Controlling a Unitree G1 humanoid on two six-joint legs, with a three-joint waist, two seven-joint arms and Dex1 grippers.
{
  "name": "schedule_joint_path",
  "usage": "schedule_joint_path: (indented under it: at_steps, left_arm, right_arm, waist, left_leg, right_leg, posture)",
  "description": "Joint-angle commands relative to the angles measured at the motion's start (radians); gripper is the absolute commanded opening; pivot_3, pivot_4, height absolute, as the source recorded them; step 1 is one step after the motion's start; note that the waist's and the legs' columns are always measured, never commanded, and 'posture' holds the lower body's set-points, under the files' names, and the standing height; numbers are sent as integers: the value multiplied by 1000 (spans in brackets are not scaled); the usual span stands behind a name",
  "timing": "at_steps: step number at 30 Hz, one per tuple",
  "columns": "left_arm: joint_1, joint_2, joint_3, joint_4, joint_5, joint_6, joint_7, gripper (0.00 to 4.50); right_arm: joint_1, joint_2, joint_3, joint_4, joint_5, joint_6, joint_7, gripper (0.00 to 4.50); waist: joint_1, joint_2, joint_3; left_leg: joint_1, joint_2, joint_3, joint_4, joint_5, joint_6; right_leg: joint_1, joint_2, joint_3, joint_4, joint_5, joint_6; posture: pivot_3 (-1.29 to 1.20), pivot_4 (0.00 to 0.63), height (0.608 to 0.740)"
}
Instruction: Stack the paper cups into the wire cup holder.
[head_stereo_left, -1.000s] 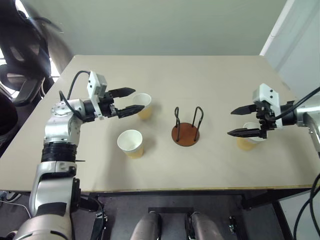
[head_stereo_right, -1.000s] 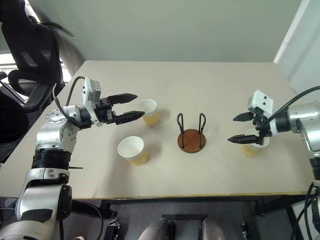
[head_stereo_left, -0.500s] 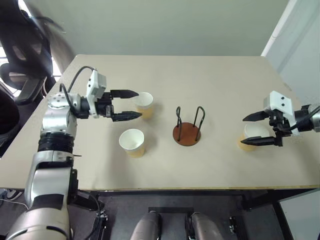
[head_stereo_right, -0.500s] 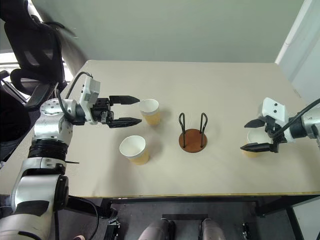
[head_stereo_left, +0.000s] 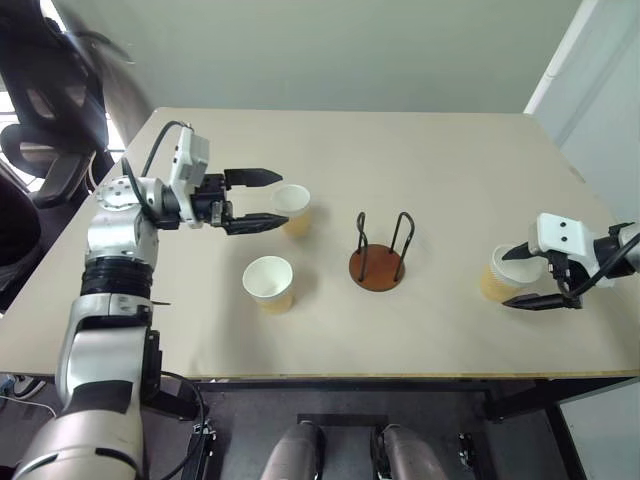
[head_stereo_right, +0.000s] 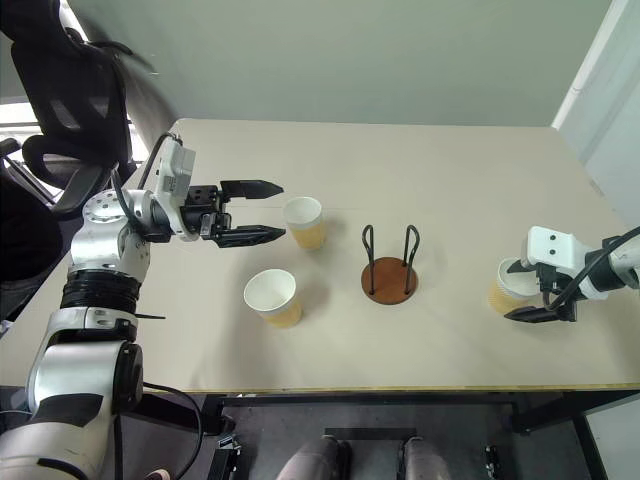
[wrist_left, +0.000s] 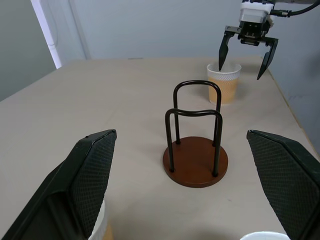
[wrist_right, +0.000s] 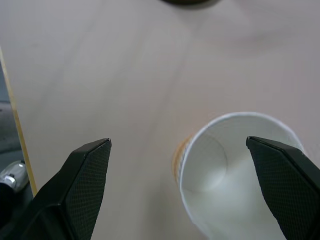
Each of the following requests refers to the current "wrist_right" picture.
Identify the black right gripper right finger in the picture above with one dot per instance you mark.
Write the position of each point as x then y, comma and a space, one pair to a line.
287, 185

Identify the silver robot body part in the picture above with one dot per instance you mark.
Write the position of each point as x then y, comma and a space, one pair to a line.
13, 175

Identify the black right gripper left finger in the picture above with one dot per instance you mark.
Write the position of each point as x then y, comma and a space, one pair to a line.
75, 190

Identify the dark round holder base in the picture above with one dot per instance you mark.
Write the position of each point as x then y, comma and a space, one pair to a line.
187, 2

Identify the white paper cup orange stripes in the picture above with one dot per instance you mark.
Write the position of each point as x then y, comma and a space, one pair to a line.
220, 175

